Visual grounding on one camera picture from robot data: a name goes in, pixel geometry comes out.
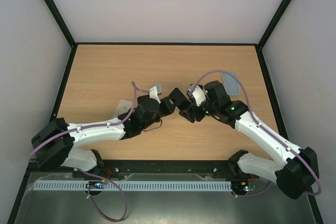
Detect black phone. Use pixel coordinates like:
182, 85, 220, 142
169, 87, 192, 111

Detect light blue phone case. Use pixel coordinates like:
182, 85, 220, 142
223, 72, 240, 96

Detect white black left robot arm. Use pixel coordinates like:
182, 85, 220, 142
32, 95, 175, 172

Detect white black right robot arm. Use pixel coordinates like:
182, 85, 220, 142
172, 81, 319, 199

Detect white phone face down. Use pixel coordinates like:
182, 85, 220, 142
113, 99, 133, 118

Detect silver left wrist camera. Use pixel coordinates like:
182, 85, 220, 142
149, 84, 162, 104

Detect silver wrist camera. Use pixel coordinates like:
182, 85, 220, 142
187, 84, 206, 106
149, 84, 162, 104

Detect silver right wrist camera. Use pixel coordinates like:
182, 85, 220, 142
187, 84, 206, 106

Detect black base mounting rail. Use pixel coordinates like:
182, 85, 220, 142
90, 160, 259, 181

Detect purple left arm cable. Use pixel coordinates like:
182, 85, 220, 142
27, 81, 154, 164

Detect white slotted cable duct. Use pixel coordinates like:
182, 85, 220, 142
33, 180, 232, 192

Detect black enclosure frame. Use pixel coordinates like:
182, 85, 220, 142
5, 0, 325, 224

